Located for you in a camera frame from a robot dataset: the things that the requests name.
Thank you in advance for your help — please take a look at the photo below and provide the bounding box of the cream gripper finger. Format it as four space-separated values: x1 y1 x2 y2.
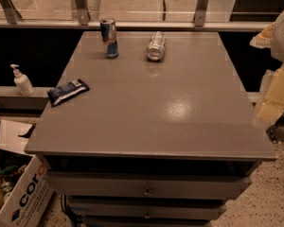
255 65 284 124
250 23 275 48

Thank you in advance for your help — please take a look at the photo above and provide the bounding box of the silver 7up can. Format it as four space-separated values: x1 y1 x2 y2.
147 31 166 61

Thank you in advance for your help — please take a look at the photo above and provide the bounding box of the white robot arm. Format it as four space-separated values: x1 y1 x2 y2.
250 10 284 125

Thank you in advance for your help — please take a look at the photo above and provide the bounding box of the blue silver Red Bull can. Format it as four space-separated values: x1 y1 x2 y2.
100 18 118 59

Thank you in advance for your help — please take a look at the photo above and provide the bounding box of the grey drawer cabinet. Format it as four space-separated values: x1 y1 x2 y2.
26 32 275 227

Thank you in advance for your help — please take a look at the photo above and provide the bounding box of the dark blue snack packet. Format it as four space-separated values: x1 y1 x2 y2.
47 79 90 107

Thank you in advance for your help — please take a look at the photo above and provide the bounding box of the white pump dispenser bottle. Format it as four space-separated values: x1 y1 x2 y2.
10 64 35 96

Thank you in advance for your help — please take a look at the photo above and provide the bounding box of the metal glass railing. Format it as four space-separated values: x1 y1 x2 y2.
0 0 284 31

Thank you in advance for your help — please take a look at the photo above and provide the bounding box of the white cardboard box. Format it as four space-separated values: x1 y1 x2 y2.
0 120 53 227

